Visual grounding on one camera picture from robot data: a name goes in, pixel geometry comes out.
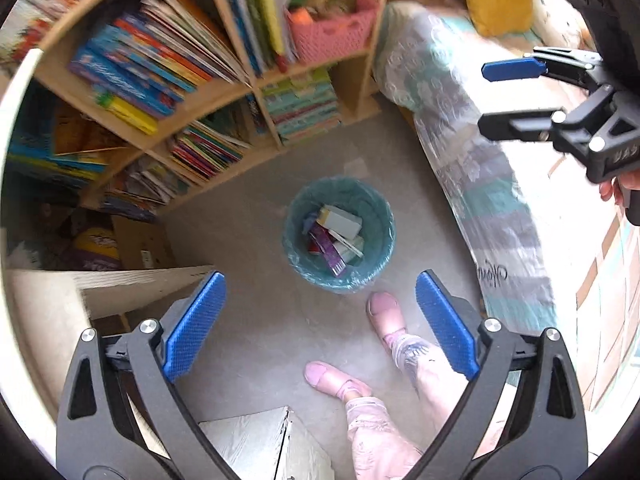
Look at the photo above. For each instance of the light wooden panel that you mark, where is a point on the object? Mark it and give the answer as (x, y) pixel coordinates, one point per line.
(125, 285)
(245, 440)

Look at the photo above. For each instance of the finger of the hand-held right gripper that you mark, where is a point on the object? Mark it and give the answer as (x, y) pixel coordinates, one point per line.
(520, 127)
(510, 70)

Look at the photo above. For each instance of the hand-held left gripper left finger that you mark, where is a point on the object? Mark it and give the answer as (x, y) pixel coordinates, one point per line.
(195, 325)

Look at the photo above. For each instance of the purple and yellow packet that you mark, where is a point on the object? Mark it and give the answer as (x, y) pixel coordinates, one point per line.
(97, 250)

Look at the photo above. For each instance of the upright row of thin books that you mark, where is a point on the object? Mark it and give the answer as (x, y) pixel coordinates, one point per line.
(255, 15)

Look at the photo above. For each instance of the stack of pastel books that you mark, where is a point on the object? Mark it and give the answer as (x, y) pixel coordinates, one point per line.
(305, 105)

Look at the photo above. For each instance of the pink plastic basket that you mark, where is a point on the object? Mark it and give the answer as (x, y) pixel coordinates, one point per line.
(330, 35)

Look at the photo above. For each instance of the brown cardboard box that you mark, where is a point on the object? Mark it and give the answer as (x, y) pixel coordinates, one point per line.
(145, 245)

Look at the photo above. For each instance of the bin with teal bag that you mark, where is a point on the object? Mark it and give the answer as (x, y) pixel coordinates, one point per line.
(320, 280)

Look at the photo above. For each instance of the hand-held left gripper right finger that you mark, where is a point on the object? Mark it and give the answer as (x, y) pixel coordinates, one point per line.
(445, 325)

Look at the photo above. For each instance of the leaning row of colourful books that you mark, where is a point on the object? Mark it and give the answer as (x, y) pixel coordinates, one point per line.
(150, 55)

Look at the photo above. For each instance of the patterned bedspread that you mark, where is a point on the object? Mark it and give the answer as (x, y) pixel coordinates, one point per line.
(450, 125)

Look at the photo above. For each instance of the pile of worn booklets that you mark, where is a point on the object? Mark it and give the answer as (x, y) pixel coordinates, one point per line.
(145, 185)

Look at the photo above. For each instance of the wooden bookshelf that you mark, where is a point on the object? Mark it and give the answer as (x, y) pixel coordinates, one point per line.
(235, 20)

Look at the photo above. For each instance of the pile of large picture books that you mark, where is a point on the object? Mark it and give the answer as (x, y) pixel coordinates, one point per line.
(55, 145)

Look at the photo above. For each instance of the person's right hand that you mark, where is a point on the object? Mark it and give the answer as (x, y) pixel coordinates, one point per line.
(607, 191)

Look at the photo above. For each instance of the purple toothbrush package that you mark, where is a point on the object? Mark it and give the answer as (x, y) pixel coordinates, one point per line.
(331, 255)

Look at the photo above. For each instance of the leaning row of small books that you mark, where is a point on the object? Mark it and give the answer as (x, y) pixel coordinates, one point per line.
(210, 147)

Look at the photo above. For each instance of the pink shoe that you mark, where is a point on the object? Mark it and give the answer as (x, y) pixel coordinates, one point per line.
(332, 377)
(385, 317)

